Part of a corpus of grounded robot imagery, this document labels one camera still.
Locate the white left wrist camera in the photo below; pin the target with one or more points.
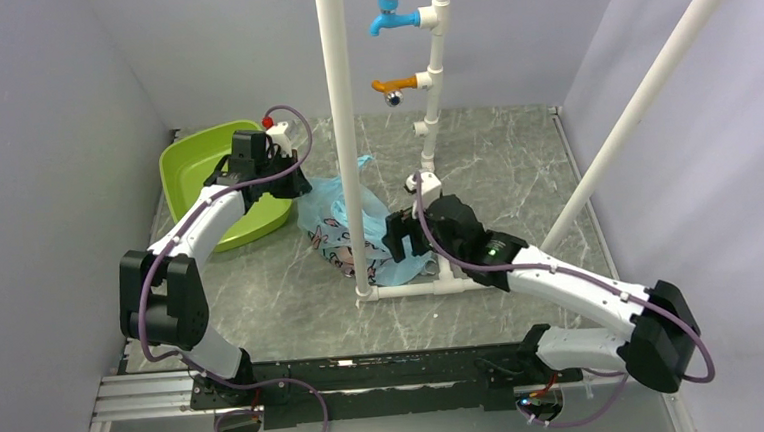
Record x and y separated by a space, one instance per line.
279 132

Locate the blue plastic faucet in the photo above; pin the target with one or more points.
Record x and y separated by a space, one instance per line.
389 17

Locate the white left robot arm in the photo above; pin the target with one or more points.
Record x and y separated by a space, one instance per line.
162 298

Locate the orange plastic faucet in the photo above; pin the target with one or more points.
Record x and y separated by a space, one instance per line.
392 90

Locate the white diagonal pole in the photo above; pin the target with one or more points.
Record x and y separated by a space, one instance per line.
695 17

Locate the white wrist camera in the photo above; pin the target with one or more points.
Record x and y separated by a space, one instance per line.
279 132
426 185

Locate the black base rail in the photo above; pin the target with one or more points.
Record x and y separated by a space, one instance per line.
490 377

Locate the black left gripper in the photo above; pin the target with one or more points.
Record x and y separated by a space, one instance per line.
298 185

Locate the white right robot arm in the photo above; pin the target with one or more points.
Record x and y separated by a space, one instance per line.
648 333

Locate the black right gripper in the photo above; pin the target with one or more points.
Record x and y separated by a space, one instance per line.
398 226

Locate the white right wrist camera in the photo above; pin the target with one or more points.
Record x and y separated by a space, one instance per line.
426 185

